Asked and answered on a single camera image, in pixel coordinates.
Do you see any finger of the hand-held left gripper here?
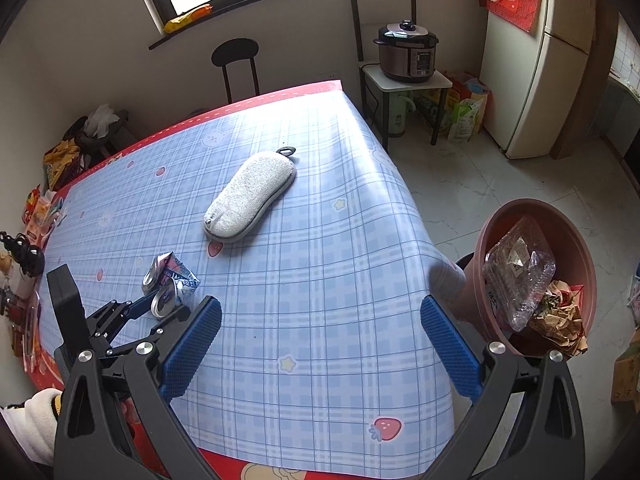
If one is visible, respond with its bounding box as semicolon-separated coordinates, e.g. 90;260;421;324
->
107;307;193;358
107;292;153;323

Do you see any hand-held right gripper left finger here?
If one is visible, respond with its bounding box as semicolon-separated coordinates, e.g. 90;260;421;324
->
52;295;223;480

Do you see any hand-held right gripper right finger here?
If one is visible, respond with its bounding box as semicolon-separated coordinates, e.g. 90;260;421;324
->
419;295;586;480

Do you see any crushed blue white can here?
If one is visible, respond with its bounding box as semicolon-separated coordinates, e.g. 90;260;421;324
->
142;251;201;321

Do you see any reddish brown plastic bin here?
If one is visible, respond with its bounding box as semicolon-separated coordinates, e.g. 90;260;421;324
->
462;198;598;358

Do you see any person's left forearm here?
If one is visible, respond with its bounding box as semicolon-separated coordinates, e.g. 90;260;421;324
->
0;387;63;466

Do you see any black stool under bin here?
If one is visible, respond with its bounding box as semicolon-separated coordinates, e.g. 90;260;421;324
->
447;252;473;281

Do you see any pile of snack packets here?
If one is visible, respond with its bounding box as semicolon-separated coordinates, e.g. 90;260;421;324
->
0;185;68;373

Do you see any clear plastic food container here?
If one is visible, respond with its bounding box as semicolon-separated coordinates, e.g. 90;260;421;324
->
482;216;557;332

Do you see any crumpled brown paper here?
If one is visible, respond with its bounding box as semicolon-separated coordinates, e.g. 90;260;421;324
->
530;280;588;358

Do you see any yellow snack bag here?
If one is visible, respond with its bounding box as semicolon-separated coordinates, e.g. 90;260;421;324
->
42;140;83;191

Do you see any blue plaid tablecloth red border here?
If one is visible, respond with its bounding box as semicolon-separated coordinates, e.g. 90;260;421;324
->
22;79;463;480

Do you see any grey white sponge pad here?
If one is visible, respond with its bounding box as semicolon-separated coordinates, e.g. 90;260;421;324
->
202;146;299;243

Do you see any black low stool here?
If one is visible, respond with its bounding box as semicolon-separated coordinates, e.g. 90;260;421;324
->
65;115;138;171

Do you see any cardboard box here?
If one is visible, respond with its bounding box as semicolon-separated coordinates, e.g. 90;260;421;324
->
611;330;640;403

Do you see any green white plastic bag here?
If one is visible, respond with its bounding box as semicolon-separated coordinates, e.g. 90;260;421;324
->
447;97;487;145

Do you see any pale green electric kettle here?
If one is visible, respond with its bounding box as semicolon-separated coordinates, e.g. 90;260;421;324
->
384;91;416;139

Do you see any yellow green packet bag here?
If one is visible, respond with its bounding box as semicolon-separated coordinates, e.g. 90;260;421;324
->
417;89;451;133

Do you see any black round back chair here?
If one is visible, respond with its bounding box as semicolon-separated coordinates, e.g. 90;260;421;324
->
211;38;261;106

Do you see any cream two door fridge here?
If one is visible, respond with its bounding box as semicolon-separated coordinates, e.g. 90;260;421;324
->
480;0;598;160

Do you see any brown wooden partition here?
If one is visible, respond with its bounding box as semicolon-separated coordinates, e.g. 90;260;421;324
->
552;0;621;161

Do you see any yellow orange snack packet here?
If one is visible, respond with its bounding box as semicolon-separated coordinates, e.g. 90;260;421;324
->
164;4;213;35

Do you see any kitchen counter cabinet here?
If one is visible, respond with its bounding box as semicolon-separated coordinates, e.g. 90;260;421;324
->
597;10;640;161

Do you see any steel electric pressure cooker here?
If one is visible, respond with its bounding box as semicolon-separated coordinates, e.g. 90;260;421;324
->
372;20;440;82

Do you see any white top black frame stand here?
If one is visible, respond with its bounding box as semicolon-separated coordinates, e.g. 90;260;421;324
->
350;0;453;151

